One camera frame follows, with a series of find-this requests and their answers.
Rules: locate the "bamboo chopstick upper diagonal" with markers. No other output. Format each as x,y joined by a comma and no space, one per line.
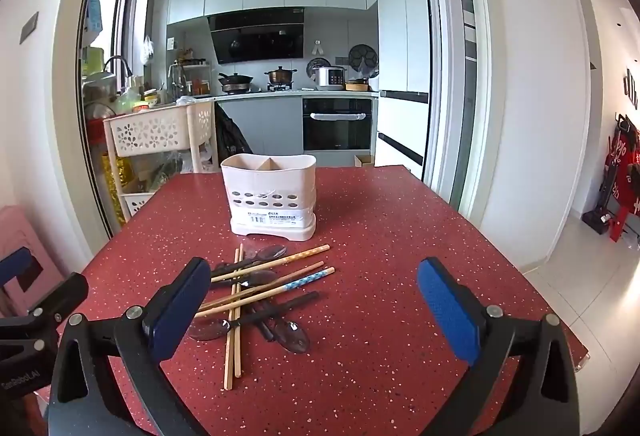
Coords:
238,272

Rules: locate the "bamboo chopstick middle diagonal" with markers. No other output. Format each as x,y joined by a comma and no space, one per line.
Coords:
250,291

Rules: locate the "black built-in oven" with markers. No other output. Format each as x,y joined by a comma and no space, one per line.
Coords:
337,123

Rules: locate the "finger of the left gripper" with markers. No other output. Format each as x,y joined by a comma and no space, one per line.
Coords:
15,264
29,344

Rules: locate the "silver rice cooker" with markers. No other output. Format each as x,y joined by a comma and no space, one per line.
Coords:
331,78

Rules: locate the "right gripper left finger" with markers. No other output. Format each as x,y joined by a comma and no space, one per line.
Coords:
85,398

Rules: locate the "kitchen faucet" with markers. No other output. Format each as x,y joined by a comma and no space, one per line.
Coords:
118,66

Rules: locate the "plain bamboo chopstick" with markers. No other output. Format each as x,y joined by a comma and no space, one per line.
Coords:
229,355

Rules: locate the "white refrigerator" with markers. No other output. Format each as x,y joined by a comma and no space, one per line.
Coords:
404,84

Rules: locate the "pink plastic storage cart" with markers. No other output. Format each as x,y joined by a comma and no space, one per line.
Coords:
189,127

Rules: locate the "black range hood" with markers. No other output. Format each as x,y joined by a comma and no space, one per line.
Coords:
259,34

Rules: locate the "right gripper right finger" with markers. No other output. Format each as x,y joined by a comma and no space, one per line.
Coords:
542,398

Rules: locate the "red decoration rack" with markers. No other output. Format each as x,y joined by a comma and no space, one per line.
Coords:
618,195

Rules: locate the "black hanging bag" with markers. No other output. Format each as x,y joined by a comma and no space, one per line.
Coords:
230,141

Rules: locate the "copper stock pot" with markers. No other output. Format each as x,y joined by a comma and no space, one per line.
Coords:
280,76

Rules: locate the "bamboo chopstick diagonal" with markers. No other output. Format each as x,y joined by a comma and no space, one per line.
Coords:
238,272
250,291

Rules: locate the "pink utensil holder caddy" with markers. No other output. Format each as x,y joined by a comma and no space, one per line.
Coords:
271,195

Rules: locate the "small cardboard box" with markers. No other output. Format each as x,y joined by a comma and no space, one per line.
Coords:
364,160

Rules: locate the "black wok on stove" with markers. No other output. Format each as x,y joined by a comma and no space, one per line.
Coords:
235,84

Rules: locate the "dark handled metal spoon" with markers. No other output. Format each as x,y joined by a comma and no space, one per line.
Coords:
264,255

